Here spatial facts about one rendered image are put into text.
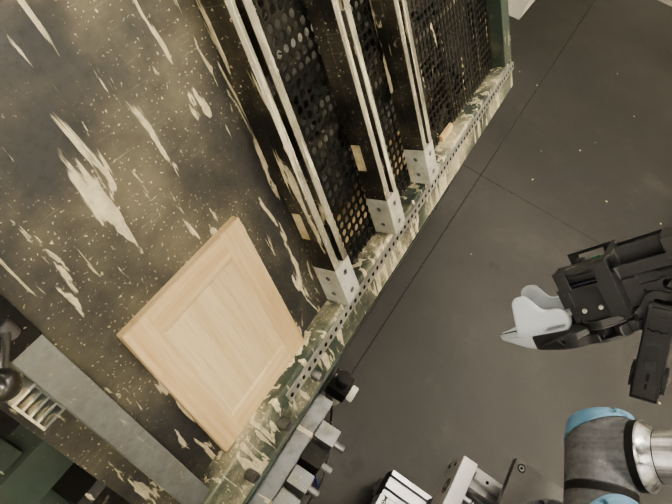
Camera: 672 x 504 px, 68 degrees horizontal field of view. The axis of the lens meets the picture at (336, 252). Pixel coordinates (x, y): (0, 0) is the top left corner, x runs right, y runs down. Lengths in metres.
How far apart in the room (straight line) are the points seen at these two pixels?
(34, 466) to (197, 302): 0.36
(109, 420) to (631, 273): 0.77
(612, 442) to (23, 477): 0.96
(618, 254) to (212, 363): 0.76
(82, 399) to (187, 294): 0.24
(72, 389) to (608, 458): 0.86
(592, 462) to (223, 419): 0.70
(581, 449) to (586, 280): 0.51
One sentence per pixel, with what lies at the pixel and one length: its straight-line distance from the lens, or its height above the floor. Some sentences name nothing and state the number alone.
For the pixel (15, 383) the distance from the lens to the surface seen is 0.68.
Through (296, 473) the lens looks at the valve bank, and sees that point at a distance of 1.31.
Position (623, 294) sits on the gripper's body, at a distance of 0.56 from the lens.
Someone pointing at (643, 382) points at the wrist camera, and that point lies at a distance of 0.60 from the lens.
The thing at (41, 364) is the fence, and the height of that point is 1.32.
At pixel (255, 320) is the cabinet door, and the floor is 1.05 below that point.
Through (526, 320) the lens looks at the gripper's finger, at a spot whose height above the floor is 1.59.
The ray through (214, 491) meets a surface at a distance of 1.16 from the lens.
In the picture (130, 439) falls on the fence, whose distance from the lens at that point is 0.96.
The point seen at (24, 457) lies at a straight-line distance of 0.98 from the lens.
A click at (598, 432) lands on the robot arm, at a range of 1.02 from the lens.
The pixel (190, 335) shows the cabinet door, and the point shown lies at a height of 1.14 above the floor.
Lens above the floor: 2.05
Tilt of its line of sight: 56 degrees down
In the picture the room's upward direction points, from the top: 18 degrees clockwise
